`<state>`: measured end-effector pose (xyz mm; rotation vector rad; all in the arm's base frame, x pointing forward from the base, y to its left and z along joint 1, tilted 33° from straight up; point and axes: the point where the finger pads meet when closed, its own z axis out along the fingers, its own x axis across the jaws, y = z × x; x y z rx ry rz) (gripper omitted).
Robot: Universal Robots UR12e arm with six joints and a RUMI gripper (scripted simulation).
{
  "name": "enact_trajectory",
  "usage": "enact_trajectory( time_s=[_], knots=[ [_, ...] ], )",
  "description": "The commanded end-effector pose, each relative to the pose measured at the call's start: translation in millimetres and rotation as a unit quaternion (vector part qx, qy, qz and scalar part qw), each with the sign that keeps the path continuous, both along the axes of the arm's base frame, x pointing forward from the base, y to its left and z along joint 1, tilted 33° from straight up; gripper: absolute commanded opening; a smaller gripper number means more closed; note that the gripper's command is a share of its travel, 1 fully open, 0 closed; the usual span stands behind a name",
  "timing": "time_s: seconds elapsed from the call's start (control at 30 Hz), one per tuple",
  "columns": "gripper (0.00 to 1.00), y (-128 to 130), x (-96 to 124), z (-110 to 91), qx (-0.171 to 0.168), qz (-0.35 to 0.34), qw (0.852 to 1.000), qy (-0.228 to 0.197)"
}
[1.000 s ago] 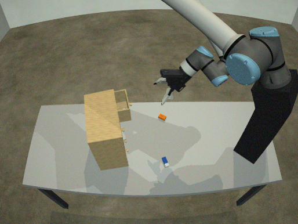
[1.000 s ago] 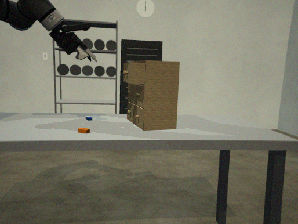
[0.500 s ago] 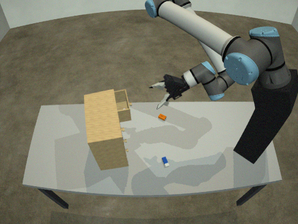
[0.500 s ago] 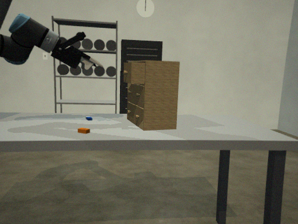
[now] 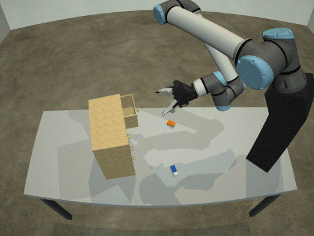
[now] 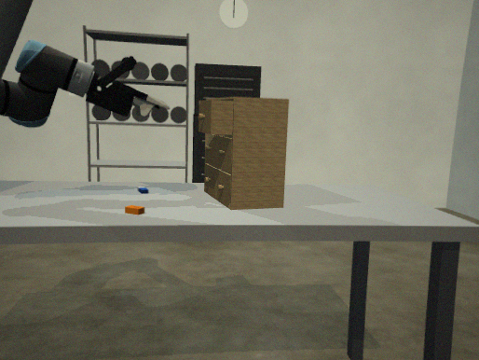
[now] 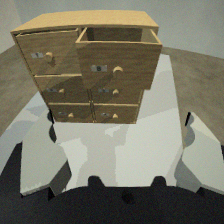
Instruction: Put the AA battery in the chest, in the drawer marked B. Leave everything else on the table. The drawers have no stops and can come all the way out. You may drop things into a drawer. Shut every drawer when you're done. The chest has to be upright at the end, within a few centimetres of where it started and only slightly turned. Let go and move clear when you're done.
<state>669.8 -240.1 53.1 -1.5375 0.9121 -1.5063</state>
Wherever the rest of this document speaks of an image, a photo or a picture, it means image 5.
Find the light wooden chest of drawers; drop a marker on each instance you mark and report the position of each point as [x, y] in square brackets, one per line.
[109, 138]

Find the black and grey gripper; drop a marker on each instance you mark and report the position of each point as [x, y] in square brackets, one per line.
[179, 96]

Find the blue and white eraser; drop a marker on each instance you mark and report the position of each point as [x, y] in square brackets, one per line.
[174, 170]

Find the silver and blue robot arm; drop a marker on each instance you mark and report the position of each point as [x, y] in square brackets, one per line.
[273, 61]

